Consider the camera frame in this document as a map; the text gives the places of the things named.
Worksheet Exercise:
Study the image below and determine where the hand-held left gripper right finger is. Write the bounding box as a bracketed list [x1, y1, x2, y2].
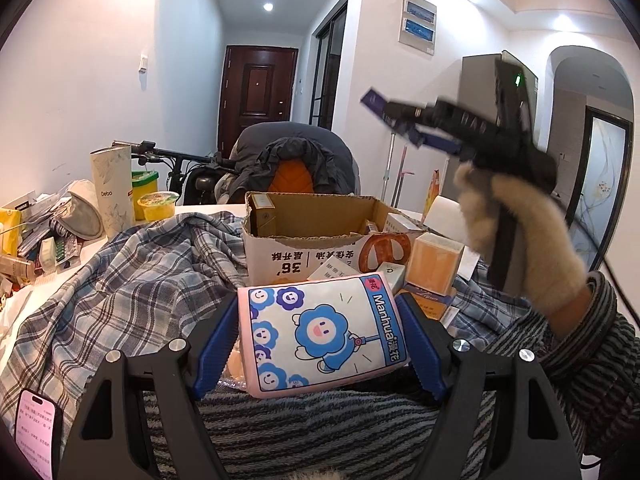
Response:
[396, 291, 583, 480]

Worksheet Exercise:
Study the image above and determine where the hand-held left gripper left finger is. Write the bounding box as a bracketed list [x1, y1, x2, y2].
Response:
[60, 291, 240, 480]

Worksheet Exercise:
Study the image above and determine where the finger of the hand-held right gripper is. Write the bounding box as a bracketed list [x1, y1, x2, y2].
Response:
[395, 120, 463, 156]
[361, 87, 436, 126]

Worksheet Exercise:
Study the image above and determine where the gold blue carton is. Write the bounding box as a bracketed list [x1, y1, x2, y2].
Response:
[400, 282, 457, 322]

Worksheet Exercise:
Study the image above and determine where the orange white cube box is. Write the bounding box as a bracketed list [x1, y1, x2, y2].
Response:
[404, 232, 466, 295]

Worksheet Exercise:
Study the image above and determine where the pink tissue pack blue cartoon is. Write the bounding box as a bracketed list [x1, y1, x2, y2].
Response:
[236, 271, 412, 401]

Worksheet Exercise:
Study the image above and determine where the brown cardboard box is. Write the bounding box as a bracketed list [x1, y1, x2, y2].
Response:
[242, 191, 418, 287]

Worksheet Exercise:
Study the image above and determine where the small gold box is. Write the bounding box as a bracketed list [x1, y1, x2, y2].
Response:
[248, 194, 277, 237]

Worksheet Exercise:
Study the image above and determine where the person's right forearm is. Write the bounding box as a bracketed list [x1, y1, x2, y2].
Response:
[530, 270, 640, 466]

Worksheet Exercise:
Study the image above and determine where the person's right hand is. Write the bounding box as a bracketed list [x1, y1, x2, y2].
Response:
[452, 162, 591, 321]

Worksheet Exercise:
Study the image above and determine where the person's left hand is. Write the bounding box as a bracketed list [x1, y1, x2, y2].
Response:
[292, 467, 346, 480]

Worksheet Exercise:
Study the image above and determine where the grey refrigerator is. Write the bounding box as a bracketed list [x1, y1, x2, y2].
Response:
[460, 50, 540, 171]

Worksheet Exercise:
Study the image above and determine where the black framed sliding door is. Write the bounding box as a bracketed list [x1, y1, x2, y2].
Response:
[309, 0, 351, 131]

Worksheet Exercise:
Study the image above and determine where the pale teal white box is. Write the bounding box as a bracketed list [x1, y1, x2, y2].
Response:
[382, 262, 407, 293]

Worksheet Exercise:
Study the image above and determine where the dark grey jacket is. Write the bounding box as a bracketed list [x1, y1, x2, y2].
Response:
[215, 122, 360, 206]

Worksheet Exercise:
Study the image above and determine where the plain white box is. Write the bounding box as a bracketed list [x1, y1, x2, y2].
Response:
[385, 212, 426, 235]

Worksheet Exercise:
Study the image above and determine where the frosted glass door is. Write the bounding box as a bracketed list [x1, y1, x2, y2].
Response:
[565, 105, 635, 271]

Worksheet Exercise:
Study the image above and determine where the blue plaid shirt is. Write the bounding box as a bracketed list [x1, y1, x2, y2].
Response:
[0, 209, 546, 411]

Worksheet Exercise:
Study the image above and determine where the brown door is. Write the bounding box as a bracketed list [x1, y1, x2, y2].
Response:
[219, 45, 299, 160]

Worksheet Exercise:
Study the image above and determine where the white printed leaflet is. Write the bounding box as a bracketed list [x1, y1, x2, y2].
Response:
[306, 255, 362, 282]

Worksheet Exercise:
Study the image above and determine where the grey striped fleece garment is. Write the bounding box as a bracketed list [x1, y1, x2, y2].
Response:
[142, 385, 501, 480]

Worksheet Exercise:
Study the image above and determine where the yellow pudding cup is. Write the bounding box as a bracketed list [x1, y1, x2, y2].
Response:
[137, 191, 179, 223]

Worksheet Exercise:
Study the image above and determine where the green rimmed yellow tub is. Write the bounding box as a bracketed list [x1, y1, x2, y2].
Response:
[131, 170, 161, 206]

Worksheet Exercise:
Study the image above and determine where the white floral tall box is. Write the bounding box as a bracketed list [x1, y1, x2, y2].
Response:
[90, 142, 137, 240]

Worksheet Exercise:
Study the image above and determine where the smartphone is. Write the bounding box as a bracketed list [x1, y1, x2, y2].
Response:
[14, 387, 65, 480]

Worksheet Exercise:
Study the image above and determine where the pile of small toiletry packets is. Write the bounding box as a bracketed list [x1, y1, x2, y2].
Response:
[0, 192, 83, 306]

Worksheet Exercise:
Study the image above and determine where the yellow packet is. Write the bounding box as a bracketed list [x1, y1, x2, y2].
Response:
[0, 207, 23, 256]

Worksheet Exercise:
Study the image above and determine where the white box black label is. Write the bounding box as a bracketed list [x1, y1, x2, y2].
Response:
[0, 191, 38, 211]

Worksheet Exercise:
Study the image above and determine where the pink mop handle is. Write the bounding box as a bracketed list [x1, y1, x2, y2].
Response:
[395, 132, 417, 206]

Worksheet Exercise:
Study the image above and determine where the grey mop handle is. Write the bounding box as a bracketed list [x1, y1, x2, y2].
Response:
[382, 130, 401, 202]

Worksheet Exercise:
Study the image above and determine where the wall electrical panel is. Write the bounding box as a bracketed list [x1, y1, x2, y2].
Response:
[398, 0, 437, 57]

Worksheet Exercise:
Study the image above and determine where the bicycle handlebar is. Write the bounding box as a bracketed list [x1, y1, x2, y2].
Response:
[111, 140, 241, 207]

